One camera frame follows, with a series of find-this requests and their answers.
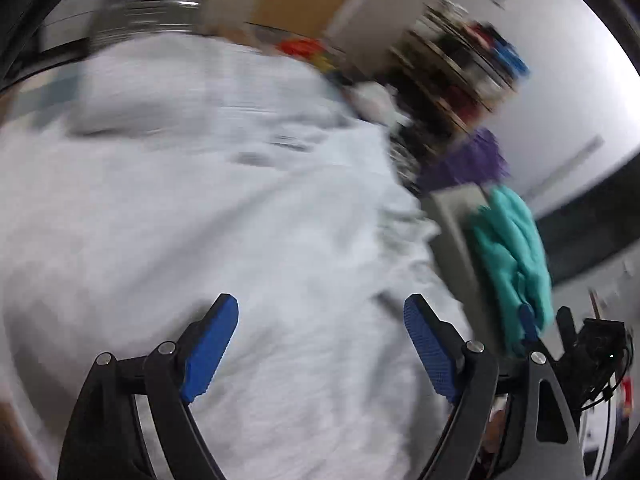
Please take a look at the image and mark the light grey hoodie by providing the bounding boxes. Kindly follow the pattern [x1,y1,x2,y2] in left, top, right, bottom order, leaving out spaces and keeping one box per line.
[0,35,481,480]

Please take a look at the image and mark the grey suitcase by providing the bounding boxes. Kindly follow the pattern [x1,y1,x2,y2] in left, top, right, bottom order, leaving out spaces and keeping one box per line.
[90,0,203,48]

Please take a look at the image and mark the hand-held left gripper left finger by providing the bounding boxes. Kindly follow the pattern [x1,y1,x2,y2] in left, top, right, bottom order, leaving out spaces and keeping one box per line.
[57,294,240,480]

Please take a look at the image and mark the cluttered storage shelf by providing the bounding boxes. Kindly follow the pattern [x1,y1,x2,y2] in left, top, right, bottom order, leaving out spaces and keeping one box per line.
[390,2,531,133]

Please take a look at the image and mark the red yellow toys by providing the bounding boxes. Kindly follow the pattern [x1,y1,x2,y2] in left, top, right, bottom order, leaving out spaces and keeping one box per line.
[277,37,333,71]

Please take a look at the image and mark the checked bed sheet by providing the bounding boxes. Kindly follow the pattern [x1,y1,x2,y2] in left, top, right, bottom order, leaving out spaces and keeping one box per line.
[0,70,86,116]

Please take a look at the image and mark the purple cloth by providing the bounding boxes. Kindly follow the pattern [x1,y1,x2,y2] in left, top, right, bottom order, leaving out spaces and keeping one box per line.
[417,127,511,193]

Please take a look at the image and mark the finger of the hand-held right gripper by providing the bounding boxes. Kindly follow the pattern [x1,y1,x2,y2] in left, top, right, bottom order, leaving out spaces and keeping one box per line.
[517,304,545,356]
[556,306,580,357]

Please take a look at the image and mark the dark long panel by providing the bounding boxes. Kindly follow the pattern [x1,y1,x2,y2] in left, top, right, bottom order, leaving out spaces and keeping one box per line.
[532,160,640,288]

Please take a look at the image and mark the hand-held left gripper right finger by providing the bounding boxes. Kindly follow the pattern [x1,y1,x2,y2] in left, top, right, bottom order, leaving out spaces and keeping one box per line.
[403,294,587,480]

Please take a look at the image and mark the teal garment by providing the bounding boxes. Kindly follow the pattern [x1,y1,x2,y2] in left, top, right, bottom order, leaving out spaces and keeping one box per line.
[467,185,556,356]

